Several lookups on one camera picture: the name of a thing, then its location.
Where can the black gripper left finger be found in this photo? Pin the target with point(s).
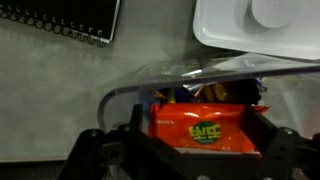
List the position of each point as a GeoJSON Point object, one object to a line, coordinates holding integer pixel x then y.
{"type": "Point", "coordinates": [133, 156]}

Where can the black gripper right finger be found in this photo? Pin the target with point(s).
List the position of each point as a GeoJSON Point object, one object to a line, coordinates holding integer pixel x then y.
{"type": "Point", "coordinates": [286, 156]}

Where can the orange snack packet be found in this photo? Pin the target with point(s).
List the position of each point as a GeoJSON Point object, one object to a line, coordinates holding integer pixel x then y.
{"type": "Point", "coordinates": [180, 133]}

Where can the clear plastic storage container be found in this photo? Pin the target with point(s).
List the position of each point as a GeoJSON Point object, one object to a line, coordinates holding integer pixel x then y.
{"type": "Point", "coordinates": [166, 72]}

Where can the white container lid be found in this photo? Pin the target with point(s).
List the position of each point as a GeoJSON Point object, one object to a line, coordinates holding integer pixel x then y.
{"type": "Point", "coordinates": [226, 36]}

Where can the blue snack packet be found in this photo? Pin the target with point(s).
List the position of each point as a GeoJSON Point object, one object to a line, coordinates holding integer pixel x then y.
{"type": "Point", "coordinates": [181, 96]}

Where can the brown snack packet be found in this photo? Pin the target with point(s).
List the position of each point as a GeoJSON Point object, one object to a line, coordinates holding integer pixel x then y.
{"type": "Point", "coordinates": [230, 93]}

